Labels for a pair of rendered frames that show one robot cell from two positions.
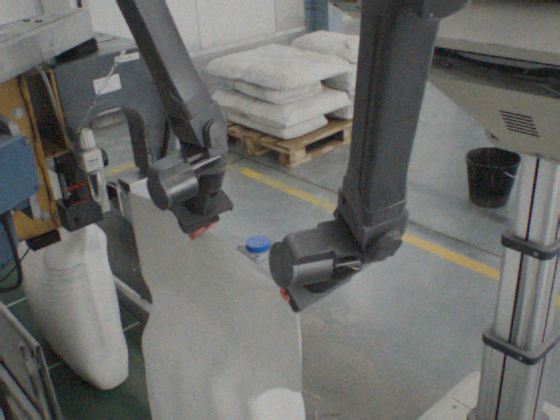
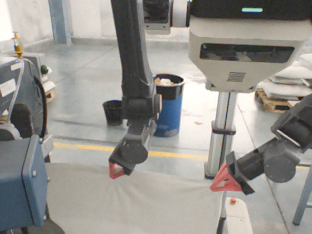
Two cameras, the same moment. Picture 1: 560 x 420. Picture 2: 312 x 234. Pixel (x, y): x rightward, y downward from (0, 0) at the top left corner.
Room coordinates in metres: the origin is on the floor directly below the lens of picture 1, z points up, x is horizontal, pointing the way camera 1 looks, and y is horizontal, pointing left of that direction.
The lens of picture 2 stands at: (0.49, 0.45, 1.49)
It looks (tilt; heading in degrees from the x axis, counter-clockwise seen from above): 25 degrees down; 318
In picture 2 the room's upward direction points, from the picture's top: 1 degrees clockwise
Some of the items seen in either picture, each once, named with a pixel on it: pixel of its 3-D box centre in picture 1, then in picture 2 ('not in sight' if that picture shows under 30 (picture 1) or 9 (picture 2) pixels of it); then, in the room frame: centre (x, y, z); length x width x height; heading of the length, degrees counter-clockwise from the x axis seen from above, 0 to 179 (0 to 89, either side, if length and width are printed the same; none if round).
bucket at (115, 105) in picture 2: (490, 178); (114, 113); (3.09, -1.18, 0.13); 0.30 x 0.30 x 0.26
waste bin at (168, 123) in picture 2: not in sight; (164, 105); (2.53, -1.53, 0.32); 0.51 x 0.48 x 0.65; 130
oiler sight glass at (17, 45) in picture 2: not in sight; (17, 45); (1.28, 0.25, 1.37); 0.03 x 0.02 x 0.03; 40
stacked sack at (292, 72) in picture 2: not in sight; (289, 71); (1.90, -3.38, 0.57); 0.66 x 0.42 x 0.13; 33
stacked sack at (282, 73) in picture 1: (298, 69); not in sight; (4.05, -0.19, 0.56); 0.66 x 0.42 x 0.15; 130
